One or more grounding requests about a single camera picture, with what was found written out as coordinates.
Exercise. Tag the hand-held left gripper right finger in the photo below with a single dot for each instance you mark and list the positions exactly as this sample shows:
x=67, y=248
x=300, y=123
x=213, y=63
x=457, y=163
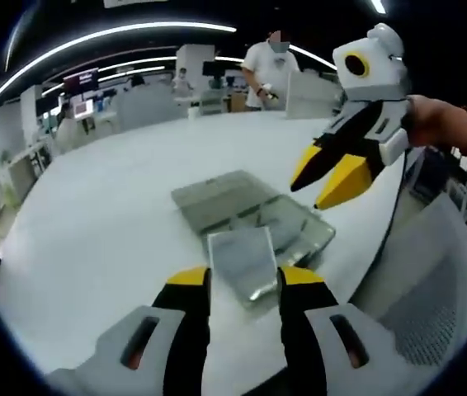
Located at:
x=308, y=297

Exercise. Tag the dark red hanging screen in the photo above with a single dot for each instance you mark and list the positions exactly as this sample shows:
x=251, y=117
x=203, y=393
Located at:
x=81, y=81

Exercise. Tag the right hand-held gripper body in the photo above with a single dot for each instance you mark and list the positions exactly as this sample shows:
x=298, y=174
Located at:
x=382, y=78

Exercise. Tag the person's right hand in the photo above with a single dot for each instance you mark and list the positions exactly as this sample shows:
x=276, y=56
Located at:
x=435, y=123

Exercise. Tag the black hanging monitor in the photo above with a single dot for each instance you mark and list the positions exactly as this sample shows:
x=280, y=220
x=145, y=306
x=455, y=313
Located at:
x=213, y=68

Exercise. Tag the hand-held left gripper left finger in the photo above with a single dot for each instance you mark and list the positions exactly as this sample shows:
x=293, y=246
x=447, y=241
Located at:
x=184, y=313

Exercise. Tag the lit desktop monitor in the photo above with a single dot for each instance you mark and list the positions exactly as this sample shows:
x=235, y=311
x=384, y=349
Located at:
x=84, y=109

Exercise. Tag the grey transparent guide fixture box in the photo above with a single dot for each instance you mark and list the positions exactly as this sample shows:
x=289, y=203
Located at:
x=217, y=194

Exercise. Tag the white partition panel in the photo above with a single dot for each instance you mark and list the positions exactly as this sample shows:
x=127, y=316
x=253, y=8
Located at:
x=312, y=97

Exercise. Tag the grey partition panel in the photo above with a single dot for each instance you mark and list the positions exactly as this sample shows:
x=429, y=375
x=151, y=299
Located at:
x=151, y=107

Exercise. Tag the white paper cup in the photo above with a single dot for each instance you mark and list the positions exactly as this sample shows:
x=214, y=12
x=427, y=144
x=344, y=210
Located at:
x=192, y=114

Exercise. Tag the white mesh office chair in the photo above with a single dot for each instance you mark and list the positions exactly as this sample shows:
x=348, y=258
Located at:
x=431, y=313

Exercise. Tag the clear plastic divider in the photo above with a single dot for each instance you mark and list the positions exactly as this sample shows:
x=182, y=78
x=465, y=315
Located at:
x=241, y=264

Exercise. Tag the cardboard box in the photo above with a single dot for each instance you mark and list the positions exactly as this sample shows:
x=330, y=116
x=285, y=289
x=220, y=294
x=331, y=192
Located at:
x=237, y=103

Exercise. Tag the curved ceiling light strip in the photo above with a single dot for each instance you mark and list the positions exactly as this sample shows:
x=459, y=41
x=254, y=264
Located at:
x=155, y=28

